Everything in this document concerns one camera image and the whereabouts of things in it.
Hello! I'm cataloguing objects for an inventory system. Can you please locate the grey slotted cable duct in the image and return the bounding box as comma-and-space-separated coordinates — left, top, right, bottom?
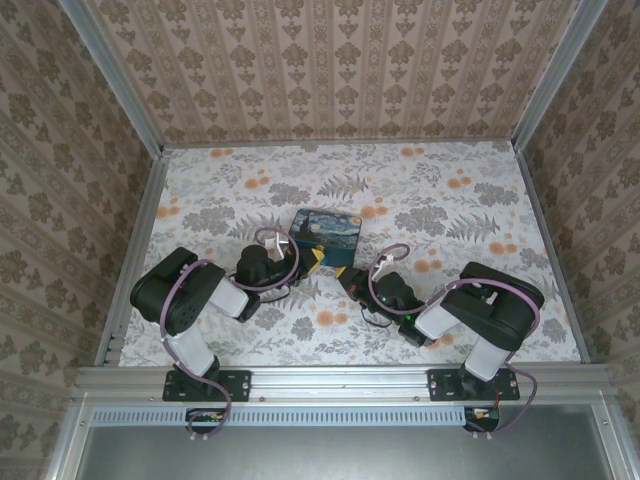
91, 405, 502, 427

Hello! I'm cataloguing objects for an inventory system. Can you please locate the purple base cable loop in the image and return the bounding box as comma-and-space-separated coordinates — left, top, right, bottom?
463, 372, 540, 442
185, 372, 235, 442

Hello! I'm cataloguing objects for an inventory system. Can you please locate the blue starry night tin box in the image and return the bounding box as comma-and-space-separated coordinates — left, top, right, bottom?
287, 208, 365, 268

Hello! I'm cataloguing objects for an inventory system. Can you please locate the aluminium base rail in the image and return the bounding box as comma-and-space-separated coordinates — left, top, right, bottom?
72, 364, 619, 407

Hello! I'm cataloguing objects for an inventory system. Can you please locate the aluminium table side rail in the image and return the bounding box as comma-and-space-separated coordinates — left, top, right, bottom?
94, 148, 173, 369
514, 144, 590, 365

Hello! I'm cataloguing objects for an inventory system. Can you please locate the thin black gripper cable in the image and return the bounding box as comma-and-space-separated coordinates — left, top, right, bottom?
258, 286, 293, 305
361, 305, 397, 327

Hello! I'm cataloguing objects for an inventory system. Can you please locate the aluminium frame post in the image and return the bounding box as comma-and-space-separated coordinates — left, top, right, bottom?
513, 0, 609, 152
63, 0, 168, 154

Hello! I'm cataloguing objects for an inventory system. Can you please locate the grey metal sheet tray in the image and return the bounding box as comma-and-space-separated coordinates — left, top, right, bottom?
77, 423, 617, 480

